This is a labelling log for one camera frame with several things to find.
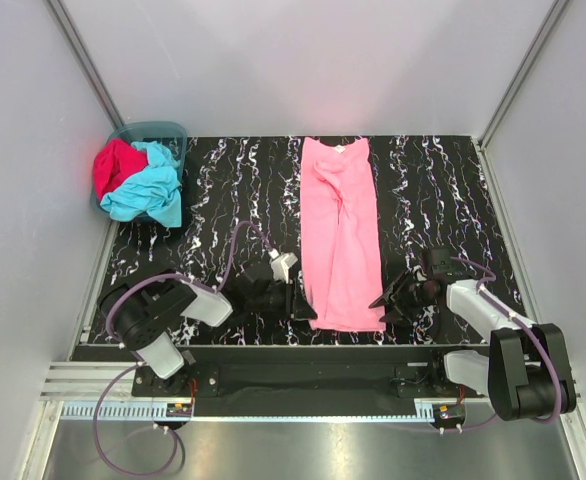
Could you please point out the pink t shirt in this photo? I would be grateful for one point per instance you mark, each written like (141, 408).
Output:
(340, 252)

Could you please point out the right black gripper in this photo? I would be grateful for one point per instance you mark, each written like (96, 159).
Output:
(395, 291)

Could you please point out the aluminium frame rail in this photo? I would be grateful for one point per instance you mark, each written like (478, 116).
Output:
(71, 381)

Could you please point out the cyan t shirt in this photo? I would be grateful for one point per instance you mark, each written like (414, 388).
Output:
(154, 192)

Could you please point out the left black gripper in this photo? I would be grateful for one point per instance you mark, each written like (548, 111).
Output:
(302, 310)

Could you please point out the teal plastic basket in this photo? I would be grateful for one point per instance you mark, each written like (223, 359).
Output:
(169, 134)

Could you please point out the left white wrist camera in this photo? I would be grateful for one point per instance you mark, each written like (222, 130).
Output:
(281, 264)

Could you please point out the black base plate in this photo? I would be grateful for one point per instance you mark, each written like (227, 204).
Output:
(306, 381)

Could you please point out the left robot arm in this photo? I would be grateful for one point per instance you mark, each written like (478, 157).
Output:
(140, 312)

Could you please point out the right corner aluminium post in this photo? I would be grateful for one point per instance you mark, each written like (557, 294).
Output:
(539, 42)

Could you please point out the corner aluminium post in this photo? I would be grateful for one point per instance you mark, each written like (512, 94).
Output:
(66, 25)
(539, 42)

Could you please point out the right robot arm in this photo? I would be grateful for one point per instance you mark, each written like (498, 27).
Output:
(526, 373)

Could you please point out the left corner aluminium post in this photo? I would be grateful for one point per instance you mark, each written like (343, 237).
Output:
(66, 25)

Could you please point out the red t shirt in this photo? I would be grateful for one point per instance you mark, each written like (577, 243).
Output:
(114, 164)

